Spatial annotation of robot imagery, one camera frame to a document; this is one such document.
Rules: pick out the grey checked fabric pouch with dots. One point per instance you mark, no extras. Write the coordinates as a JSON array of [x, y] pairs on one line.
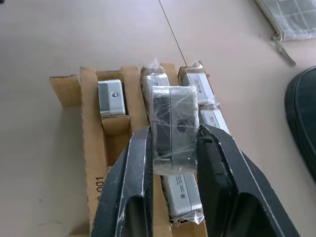
[[291, 18]]

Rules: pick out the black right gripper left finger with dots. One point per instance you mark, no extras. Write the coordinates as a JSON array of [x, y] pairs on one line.
[[128, 187]]

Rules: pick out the unwrapped silver camera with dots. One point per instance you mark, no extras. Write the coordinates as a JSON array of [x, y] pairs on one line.
[[112, 97]]

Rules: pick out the dark rounded case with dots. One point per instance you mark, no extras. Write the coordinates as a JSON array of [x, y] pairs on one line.
[[302, 108]]

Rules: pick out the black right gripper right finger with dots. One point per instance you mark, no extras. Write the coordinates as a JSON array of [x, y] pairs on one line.
[[237, 187]]

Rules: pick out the cardboard divider tray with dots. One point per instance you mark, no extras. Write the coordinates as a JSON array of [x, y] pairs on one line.
[[91, 138]]

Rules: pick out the plastic-wrapped silver camera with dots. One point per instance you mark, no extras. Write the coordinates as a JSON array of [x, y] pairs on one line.
[[214, 118], [176, 123], [181, 192], [198, 85], [154, 80]]

